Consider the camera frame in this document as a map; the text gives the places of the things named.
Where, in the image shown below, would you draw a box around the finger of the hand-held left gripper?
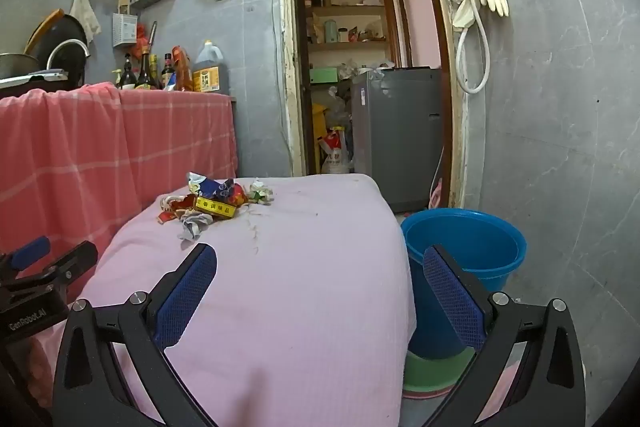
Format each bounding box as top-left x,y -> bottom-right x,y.
0,235 -> 51,280
0,241 -> 99,303

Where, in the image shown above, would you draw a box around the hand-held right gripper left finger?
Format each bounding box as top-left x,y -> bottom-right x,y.
52,243 -> 218,427

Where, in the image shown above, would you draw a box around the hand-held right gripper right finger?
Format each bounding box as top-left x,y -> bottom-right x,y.
422,244 -> 587,427

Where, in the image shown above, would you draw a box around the blue plastic bucket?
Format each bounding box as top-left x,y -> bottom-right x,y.
401,208 -> 527,360

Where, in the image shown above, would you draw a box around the yellow red small box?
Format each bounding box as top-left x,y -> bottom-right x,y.
194,196 -> 237,221

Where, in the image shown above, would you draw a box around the blue foil wrapper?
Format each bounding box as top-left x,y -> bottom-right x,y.
187,172 -> 236,202

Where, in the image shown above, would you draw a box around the small red wrapper scrap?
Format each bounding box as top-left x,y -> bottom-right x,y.
227,182 -> 249,208

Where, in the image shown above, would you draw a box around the white green wrapper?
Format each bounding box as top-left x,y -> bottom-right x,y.
248,178 -> 275,205

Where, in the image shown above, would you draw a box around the green plastic basin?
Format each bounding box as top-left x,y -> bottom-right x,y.
402,347 -> 478,400

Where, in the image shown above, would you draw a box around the red checkered cloth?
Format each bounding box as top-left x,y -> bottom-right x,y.
0,81 -> 239,303

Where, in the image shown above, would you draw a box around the pink floral blanket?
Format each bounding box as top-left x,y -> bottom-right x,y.
30,173 -> 418,427

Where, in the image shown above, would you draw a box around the grey washing machine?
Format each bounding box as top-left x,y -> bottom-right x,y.
350,67 -> 446,214

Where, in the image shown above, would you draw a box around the dark sauce bottle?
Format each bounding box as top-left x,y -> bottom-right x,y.
116,54 -> 138,90

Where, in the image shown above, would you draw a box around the metal pot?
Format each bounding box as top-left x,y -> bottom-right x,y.
0,52 -> 41,80

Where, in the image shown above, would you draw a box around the red white sack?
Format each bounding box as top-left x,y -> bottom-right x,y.
320,129 -> 353,175

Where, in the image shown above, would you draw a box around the tall dark glass bottle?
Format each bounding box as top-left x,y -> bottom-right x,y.
134,49 -> 160,90

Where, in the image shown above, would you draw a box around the steel rimmed pan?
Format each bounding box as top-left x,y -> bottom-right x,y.
46,39 -> 92,88

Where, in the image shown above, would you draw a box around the dark bottle red cap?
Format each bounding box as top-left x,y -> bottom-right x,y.
161,53 -> 176,90

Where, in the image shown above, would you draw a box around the yellow plastic item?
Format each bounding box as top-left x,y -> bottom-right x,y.
311,103 -> 331,158

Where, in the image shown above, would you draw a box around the large cooking oil jug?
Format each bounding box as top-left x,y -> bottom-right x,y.
192,39 -> 231,95

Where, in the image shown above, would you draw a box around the crumpled clear plastic bag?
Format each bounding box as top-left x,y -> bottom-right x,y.
327,87 -> 353,130

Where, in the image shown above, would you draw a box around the black wok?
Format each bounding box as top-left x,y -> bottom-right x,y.
27,9 -> 91,88

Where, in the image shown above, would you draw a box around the red plastic bag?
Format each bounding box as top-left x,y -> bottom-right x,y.
132,24 -> 153,58

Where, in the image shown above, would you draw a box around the white chopstick holder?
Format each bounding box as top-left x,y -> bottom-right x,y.
112,13 -> 137,48

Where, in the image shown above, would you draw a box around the hanging beige towel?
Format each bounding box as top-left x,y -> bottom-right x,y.
69,0 -> 102,45

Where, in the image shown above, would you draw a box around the green box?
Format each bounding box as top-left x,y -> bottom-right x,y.
309,68 -> 342,85

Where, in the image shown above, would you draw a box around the dark brown door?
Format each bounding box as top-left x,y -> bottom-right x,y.
292,0 -> 313,175

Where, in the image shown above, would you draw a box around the white hose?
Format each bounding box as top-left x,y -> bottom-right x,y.
452,0 -> 490,95

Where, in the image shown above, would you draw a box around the wooden door frame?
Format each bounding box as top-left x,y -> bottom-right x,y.
277,0 -> 468,210

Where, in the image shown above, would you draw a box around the wooden wall shelves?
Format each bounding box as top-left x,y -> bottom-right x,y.
301,0 -> 396,52

